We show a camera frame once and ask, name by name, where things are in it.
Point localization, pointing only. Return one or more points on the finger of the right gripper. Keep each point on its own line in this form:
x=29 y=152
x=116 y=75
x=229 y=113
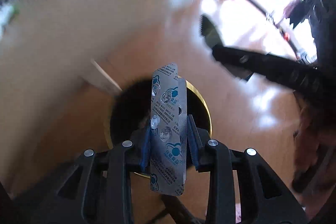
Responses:
x=209 y=32

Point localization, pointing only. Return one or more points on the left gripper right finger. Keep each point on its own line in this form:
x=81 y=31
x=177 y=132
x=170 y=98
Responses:
x=197 y=141

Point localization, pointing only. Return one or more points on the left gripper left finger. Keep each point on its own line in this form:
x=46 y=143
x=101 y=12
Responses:
x=141 y=150

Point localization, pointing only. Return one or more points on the black gold-rimmed trash bin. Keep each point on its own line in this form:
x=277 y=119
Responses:
x=131 y=111

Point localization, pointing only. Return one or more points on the silver blister pill pack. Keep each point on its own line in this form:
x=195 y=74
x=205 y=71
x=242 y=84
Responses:
x=168 y=123

